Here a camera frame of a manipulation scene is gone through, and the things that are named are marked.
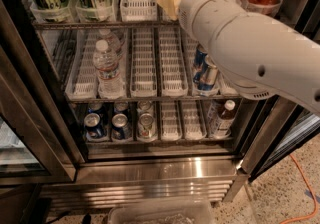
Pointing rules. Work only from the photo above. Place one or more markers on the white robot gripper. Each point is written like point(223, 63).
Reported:
point(197, 10)

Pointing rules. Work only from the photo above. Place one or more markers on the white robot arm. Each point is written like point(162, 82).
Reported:
point(257, 54)

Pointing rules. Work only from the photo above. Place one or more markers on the blue silver can rear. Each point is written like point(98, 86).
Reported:
point(199, 57)

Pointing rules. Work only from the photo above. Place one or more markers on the blue silver can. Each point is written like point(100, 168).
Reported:
point(199, 57)
point(208, 75)

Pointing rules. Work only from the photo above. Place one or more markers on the white plastic tray middle shelf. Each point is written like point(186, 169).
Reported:
point(143, 65)

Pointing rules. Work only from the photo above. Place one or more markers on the blue silver can front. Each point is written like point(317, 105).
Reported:
point(208, 75)

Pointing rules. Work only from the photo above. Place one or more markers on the stainless steel fridge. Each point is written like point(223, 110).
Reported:
point(48, 84)

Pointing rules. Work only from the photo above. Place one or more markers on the silver soda can front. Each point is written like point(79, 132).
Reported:
point(146, 127)

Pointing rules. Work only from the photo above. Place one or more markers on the blue pepsi can middle front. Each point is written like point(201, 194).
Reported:
point(121, 128)

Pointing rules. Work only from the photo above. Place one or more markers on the blue pepsi can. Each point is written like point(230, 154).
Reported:
point(121, 128)
point(94, 127)

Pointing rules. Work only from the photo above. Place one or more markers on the blue pepsi can left front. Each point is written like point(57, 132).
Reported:
point(94, 127)

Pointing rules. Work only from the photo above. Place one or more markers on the fridge door right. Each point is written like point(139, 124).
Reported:
point(285, 128)

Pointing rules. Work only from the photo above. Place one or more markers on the clear water bottle rear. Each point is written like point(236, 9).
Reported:
point(112, 40)

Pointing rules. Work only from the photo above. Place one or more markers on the clear water bottle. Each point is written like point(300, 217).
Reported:
point(107, 68)
point(112, 40)

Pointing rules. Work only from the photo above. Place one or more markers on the clear water bottle front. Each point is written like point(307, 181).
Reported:
point(107, 68)

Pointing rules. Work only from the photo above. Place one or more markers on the brown tea bottle white cap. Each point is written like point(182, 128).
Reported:
point(223, 119)

